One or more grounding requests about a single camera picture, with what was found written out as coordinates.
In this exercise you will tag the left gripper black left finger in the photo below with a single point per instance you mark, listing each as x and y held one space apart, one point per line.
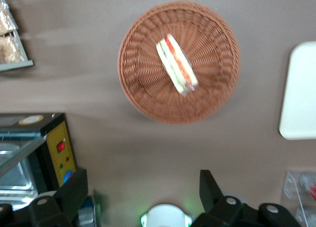
71 190

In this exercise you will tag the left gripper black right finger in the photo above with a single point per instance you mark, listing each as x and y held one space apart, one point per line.
209 190

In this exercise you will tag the triangle sandwich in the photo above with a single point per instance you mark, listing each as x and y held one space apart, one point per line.
176 65

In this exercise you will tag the round brown wicker basket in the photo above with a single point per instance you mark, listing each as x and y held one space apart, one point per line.
148 93

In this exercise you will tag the cream plastic tray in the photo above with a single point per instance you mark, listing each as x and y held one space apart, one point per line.
302 93

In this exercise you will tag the grey metal shelf tray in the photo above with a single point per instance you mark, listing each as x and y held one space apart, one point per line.
23 56

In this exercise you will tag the black yellow food warmer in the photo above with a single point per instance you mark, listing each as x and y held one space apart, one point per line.
58 138

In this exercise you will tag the steel pan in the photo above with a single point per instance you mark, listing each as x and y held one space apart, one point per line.
14 177

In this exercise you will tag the clear acrylic bottle holder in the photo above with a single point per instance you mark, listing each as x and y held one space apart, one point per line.
291 187

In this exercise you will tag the red capped bottle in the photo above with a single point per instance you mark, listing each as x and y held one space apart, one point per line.
309 187

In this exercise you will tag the bagged bread pack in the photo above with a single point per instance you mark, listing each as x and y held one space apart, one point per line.
6 21
8 49

